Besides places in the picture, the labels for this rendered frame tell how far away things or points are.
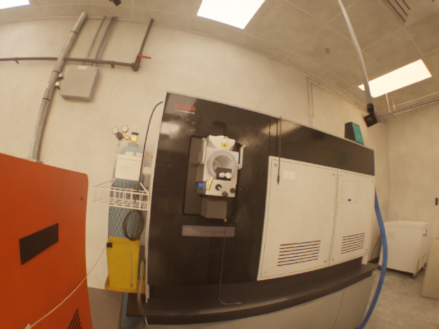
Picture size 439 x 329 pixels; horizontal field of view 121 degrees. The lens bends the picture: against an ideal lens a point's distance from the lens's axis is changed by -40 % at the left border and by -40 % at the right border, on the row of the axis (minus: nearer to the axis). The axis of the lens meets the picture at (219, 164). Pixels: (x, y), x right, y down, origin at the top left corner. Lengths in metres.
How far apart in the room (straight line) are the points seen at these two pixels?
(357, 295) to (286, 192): 0.78
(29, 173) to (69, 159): 1.68
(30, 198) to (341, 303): 1.20
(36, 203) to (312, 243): 0.91
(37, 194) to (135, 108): 1.69
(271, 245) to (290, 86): 2.13
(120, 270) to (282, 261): 0.59
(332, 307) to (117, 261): 0.94
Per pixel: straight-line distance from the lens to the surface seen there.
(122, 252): 0.70
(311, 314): 1.01
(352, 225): 1.17
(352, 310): 1.34
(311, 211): 0.90
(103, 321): 0.70
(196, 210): 0.67
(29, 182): 0.25
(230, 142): 0.63
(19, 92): 2.43
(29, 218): 0.26
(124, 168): 0.94
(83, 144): 1.90
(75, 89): 1.99
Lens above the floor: 1.13
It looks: 8 degrees up
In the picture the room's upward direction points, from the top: 5 degrees clockwise
